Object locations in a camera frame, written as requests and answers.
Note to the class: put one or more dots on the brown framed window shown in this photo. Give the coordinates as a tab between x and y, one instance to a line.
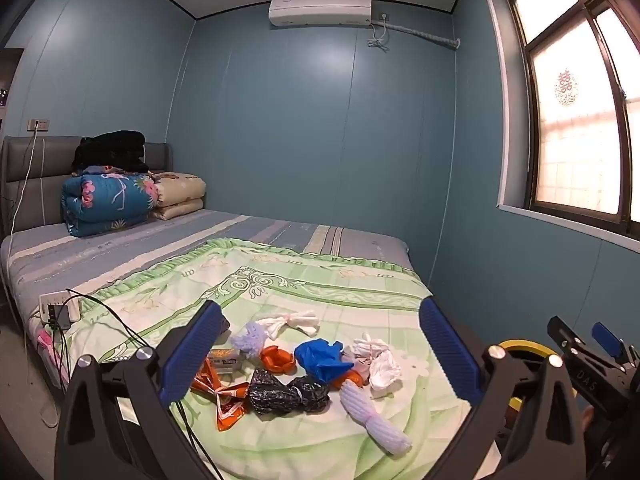
575	125

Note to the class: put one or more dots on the orange snack wrapper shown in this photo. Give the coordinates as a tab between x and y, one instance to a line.
227	405

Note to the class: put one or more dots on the white air conditioner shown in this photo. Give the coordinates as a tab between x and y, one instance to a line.
320	7

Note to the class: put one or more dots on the white twisted tissue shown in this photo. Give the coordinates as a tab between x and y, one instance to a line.
290	322

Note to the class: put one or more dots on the pink item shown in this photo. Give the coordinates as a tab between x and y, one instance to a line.
44	341

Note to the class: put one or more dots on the grey bed headboard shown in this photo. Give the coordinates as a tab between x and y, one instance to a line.
40	170

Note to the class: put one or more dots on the white knotted plastic bag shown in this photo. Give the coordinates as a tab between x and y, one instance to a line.
367	346

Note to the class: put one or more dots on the black plastic bag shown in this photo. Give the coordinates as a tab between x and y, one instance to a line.
280	390

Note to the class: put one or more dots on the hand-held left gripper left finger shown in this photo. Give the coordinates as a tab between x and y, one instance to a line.
192	355

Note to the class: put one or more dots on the black folded clothing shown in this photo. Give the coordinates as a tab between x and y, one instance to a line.
112	147

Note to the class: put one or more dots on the blue floral folded quilt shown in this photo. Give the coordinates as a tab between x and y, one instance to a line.
105	200

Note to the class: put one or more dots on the black power adapter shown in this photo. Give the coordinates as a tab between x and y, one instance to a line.
59	316

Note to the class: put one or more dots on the round window sticker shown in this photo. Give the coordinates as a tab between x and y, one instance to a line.
566	87

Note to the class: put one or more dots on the beige folded quilt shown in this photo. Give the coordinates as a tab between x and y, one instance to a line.
180	190

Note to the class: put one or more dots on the green floral blanket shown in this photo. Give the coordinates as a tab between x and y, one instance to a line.
310	285

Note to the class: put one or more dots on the green noodle snack packet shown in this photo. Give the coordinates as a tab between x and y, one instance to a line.
225	359

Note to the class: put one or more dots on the white power strip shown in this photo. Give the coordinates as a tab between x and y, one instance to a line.
72	307

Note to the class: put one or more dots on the white crumpled plastic bag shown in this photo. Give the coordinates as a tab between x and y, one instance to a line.
385	372

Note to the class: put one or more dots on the white foam net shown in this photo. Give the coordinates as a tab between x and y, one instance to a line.
370	410

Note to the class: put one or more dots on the yellow rimmed trash bin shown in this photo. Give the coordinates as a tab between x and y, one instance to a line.
525	345

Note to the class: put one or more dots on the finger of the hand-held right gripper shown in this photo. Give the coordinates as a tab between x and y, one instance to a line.
607	337
567	337

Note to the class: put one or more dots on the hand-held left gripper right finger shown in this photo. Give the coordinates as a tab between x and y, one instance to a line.
450	355

